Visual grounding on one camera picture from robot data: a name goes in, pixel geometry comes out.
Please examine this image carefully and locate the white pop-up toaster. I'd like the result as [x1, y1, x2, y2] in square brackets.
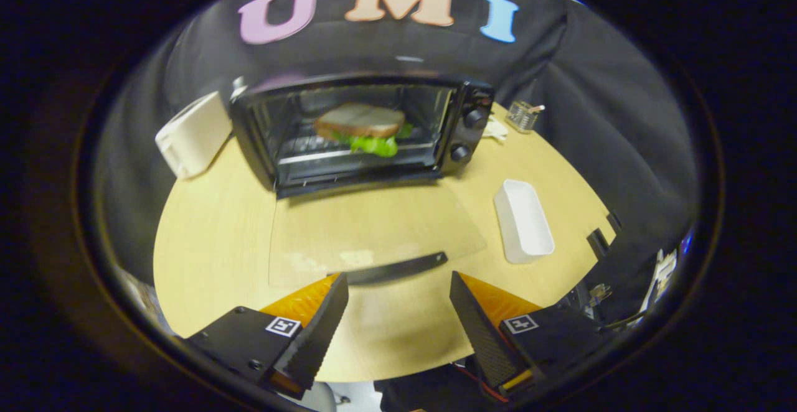
[154, 91, 233, 180]

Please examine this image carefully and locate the white rectangular tray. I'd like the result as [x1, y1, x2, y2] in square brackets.
[493, 179, 556, 265]

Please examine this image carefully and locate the black toaster oven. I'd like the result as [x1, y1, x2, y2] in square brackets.
[229, 72, 496, 288]

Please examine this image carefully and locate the black backdrop cloth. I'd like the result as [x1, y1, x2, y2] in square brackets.
[93, 0, 702, 283]

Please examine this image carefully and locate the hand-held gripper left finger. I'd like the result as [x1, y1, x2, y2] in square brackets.
[184, 273, 349, 400]

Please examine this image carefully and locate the white napkin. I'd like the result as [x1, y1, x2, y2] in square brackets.
[482, 116, 511, 143]

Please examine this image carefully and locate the sandwich with lettuce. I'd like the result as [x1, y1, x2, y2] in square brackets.
[313, 101, 415, 158]

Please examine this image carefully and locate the clear plastic holder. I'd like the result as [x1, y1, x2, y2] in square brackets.
[505, 101, 540, 134]

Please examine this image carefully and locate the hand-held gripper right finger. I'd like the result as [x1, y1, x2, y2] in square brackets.
[449, 271, 603, 401]

